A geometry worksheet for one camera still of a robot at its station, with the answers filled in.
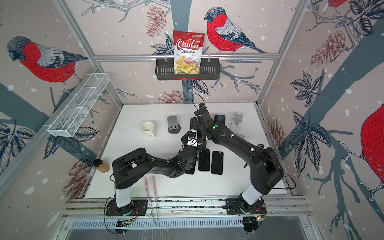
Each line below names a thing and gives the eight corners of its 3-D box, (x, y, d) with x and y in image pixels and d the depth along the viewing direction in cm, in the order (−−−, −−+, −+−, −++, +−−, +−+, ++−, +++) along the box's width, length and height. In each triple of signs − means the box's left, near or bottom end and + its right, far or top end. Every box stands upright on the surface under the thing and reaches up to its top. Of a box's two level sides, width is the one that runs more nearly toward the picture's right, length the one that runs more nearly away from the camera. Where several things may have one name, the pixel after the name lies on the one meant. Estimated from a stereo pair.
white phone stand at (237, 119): (230, 128, 108) (233, 118, 99) (231, 122, 111) (234, 112, 103) (239, 129, 107) (243, 119, 98) (239, 123, 111) (243, 113, 102)
